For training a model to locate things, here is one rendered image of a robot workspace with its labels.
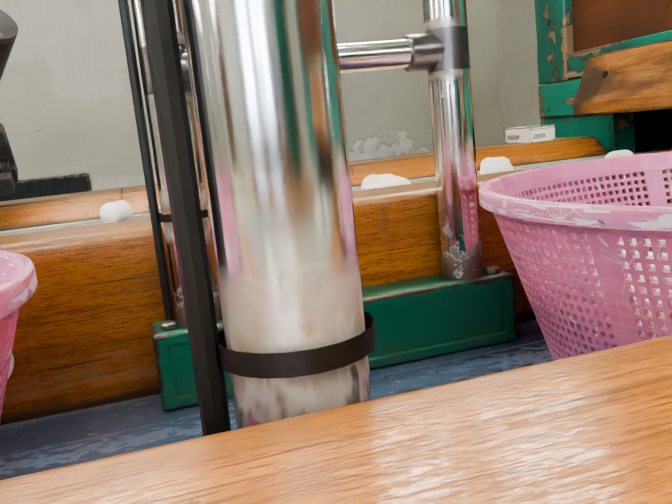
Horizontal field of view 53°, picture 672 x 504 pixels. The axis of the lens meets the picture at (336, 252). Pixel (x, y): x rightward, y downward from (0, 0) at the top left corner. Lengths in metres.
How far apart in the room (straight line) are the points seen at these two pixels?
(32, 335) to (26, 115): 2.28
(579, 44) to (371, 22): 1.84
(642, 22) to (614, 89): 0.10
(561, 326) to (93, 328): 0.23
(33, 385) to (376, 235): 0.20
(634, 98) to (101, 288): 0.60
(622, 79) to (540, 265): 0.56
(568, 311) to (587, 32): 0.72
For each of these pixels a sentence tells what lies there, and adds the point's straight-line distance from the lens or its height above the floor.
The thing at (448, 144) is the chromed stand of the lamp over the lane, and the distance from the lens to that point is 0.38.
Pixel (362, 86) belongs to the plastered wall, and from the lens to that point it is 2.73.
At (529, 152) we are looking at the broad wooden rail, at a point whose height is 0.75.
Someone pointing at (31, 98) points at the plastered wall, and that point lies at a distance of 2.64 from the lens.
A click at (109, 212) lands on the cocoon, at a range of 0.65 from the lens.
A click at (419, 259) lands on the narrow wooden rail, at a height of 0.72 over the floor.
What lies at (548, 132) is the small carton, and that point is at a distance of 0.90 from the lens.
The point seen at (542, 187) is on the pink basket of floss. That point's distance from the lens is 0.41.
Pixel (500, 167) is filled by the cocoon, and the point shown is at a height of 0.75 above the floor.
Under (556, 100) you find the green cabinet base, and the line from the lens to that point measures 1.01.
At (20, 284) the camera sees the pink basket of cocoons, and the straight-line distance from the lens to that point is 0.22.
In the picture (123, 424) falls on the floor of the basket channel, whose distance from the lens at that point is 0.35.
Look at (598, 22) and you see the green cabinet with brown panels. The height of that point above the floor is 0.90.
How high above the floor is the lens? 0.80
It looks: 10 degrees down
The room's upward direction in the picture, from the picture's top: 6 degrees counter-clockwise
